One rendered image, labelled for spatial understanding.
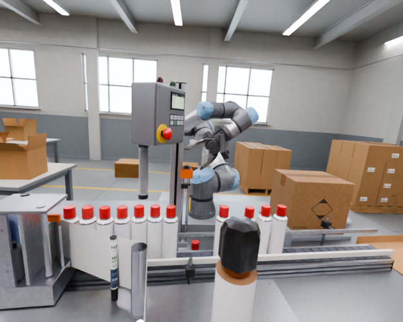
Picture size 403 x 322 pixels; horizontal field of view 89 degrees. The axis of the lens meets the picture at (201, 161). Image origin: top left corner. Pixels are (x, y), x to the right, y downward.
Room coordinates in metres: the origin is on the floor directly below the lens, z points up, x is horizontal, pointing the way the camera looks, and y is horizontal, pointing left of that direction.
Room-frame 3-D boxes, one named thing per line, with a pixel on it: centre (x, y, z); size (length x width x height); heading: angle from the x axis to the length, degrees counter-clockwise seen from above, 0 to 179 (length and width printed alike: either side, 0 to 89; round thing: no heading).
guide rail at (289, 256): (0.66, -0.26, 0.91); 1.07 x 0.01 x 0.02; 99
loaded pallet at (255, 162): (4.38, -1.24, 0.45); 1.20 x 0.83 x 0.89; 5
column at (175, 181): (0.79, 0.10, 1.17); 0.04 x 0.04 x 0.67; 9
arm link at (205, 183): (1.01, -0.02, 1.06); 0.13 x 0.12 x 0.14; 117
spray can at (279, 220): (0.71, -0.31, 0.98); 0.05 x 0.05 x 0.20
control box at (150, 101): (0.72, 0.15, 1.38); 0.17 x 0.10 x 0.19; 154
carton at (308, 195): (1.07, -0.59, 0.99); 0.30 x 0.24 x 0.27; 95
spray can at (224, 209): (0.67, -0.09, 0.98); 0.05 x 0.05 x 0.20
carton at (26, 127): (3.70, 3.30, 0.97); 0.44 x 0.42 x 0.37; 0
